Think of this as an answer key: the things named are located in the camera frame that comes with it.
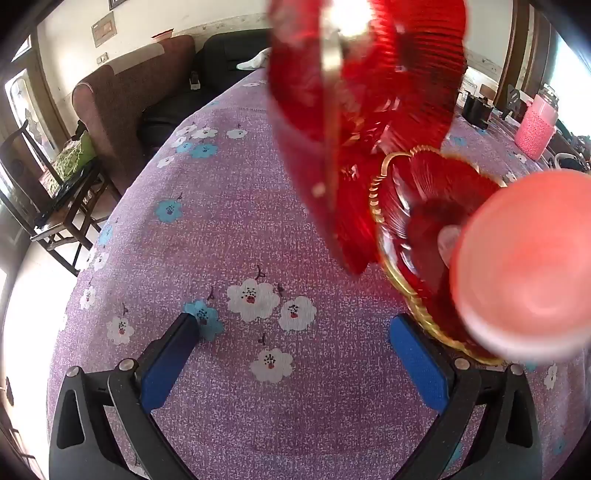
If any wooden glass door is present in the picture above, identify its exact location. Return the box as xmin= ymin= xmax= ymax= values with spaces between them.
xmin=4 ymin=34 xmax=70 ymax=153

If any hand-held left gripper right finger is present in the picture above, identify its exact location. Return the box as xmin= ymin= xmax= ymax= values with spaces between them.
xmin=389 ymin=314 xmax=543 ymax=480

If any large red glass plate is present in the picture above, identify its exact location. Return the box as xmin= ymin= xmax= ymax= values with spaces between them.
xmin=268 ymin=0 xmax=467 ymax=277

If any black and orange patterned cloth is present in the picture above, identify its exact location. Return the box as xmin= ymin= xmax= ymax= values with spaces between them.
xmin=551 ymin=150 xmax=591 ymax=175

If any black stand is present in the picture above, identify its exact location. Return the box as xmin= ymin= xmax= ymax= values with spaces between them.
xmin=503 ymin=85 xmax=520 ymax=121

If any pink and white bowl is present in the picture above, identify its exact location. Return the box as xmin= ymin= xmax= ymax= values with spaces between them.
xmin=450 ymin=170 xmax=591 ymax=365

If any wall plaque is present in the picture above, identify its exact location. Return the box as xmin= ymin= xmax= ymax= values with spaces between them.
xmin=91 ymin=11 xmax=117 ymax=48

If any dark wooden chair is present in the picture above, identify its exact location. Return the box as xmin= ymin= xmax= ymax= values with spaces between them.
xmin=0 ymin=121 xmax=122 ymax=277

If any purple floral tablecloth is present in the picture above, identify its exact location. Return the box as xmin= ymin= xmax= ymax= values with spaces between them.
xmin=46 ymin=65 xmax=591 ymax=480

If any black bag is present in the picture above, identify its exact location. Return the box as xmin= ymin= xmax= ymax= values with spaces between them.
xmin=51 ymin=171 xmax=98 ymax=204

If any white cloth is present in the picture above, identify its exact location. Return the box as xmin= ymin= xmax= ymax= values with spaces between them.
xmin=237 ymin=50 xmax=271 ymax=71

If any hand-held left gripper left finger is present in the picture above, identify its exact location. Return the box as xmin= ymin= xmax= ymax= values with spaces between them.
xmin=48 ymin=313 xmax=200 ymax=480

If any green cloth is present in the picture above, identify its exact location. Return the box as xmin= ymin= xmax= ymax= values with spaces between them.
xmin=51 ymin=131 xmax=98 ymax=181

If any black sofa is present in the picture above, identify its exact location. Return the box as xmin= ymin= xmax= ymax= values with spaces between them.
xmin=139 ymin=28 xmax=273 ymax=153

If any pink knit-sleeved bottle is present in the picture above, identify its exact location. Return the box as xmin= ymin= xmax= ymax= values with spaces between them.
xmin=515 ymin=83 xmax=559 ymax=161

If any scalloped red glass plate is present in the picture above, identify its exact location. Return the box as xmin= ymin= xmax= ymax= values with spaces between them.
xmin=369 ymin=145 xmax=509 ymax=365

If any wooden window frame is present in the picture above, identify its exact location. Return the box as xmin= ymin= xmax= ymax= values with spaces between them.
xmin=496 ymin=0 xmax=591 ymax=153

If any brown armchair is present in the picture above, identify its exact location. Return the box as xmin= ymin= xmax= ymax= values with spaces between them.
xmin=71 ymin=34 xmax=197 ymax=197

